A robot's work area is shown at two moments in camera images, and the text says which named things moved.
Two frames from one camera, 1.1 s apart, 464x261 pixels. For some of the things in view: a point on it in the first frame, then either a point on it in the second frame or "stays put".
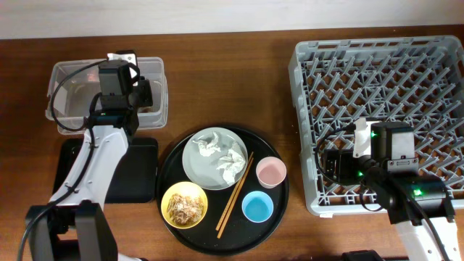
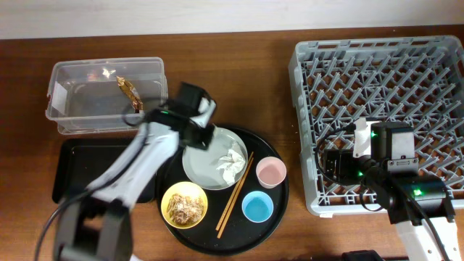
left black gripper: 145,95 → 210,135
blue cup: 257,206 stays put
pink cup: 271,171 stays put
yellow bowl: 184,205 stays put
